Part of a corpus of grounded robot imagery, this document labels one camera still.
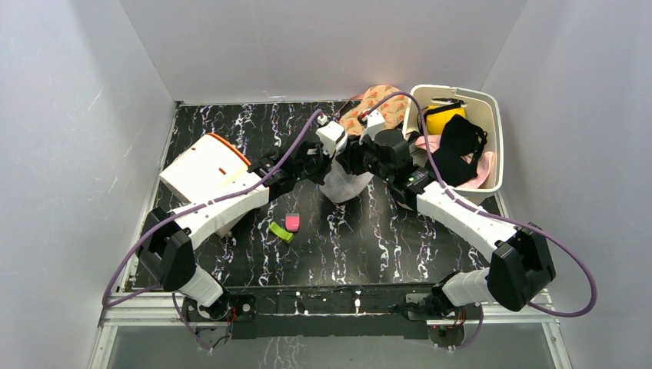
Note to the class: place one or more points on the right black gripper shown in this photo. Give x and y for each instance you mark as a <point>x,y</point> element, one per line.
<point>354,158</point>

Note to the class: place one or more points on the pink garment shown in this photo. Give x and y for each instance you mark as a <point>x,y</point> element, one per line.
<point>458,170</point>

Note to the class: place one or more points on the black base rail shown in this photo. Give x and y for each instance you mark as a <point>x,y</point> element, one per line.
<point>374,310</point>

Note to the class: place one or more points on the green clip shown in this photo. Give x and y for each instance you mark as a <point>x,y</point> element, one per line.
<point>280,232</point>

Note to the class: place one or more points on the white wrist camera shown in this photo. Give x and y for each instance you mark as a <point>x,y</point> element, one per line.
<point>332,136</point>
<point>373,123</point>

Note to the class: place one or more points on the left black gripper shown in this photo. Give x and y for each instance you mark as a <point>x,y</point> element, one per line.
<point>327,162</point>

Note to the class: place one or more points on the yellow bra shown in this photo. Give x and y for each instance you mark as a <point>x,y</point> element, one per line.
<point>438,114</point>

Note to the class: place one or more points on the black bra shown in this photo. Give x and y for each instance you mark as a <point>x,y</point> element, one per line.
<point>463,137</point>

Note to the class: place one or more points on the white orange cylindrical container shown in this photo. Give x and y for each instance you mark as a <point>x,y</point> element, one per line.
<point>203,172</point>

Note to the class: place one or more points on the pink clip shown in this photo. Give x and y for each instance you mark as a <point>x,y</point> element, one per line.
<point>292,222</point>

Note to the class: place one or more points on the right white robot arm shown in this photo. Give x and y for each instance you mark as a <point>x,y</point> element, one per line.
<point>521,265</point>

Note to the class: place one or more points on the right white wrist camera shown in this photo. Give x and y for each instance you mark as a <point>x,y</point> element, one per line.
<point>373,123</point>

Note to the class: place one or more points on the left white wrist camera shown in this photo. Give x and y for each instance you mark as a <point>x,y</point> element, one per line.
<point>332,136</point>

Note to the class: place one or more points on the white mesh laundry bag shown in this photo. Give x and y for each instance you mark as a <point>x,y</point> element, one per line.
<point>340,187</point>

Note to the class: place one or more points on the cream plastic laundry basket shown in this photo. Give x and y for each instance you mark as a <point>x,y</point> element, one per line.
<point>482,110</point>

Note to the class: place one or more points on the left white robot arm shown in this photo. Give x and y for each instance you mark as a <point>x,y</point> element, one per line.
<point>168,253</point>

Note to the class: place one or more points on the floral orange mesh bag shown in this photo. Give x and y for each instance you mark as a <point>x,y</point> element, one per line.
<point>393,110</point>

